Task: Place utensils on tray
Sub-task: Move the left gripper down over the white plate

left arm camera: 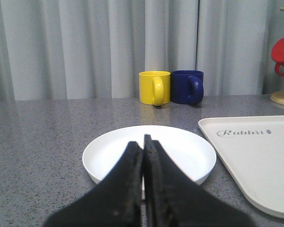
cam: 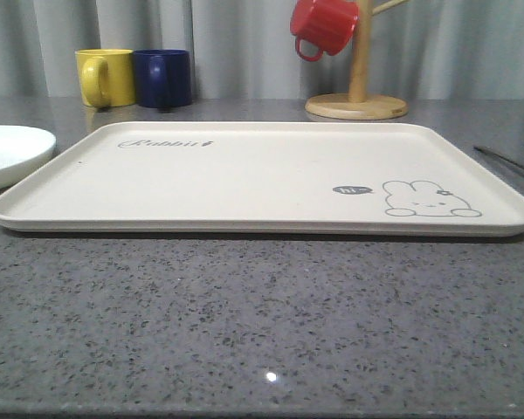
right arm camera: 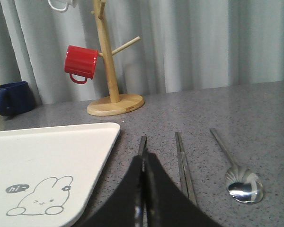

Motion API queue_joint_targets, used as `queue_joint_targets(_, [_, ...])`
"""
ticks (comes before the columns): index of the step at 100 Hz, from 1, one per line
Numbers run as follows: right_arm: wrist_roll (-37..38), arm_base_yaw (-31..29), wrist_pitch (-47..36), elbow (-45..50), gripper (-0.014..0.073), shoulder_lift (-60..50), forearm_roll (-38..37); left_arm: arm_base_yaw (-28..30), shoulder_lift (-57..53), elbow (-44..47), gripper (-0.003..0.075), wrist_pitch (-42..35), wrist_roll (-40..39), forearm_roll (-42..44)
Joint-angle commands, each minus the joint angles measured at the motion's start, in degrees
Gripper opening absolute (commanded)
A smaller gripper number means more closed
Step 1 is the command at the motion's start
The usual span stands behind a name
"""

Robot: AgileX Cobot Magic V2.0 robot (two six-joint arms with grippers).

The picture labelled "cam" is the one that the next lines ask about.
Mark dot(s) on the white round plate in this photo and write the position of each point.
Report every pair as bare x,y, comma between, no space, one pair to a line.
23,150

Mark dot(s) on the beige rabbit serving tray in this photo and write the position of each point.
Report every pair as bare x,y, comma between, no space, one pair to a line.
294,177

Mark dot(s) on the wooden mug tree stand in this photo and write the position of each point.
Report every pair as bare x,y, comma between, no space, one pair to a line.
357,103

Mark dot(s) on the grey curtain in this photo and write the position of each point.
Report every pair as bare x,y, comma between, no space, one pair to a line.
432,50

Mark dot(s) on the dark blue mug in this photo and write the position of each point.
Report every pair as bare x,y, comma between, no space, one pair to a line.
162,78

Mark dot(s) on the red ribbed mug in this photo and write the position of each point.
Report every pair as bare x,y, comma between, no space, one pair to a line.
322,26

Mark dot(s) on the yellow mug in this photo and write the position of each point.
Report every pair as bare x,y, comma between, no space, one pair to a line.
106,77

